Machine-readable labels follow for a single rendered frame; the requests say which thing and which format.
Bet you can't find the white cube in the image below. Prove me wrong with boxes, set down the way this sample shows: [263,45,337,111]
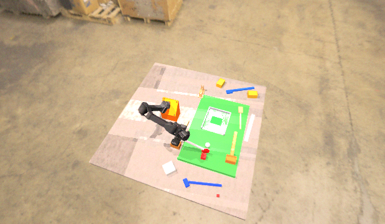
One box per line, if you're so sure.
[162,161,176,176]

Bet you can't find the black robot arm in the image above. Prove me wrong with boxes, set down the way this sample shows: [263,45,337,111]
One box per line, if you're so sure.
[138,100,190,141]

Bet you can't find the green flat mat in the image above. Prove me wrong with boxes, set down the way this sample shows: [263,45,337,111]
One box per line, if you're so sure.
[178,95,250,175]

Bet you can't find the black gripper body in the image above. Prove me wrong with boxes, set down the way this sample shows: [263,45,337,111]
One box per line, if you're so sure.
[171,124,187,146]

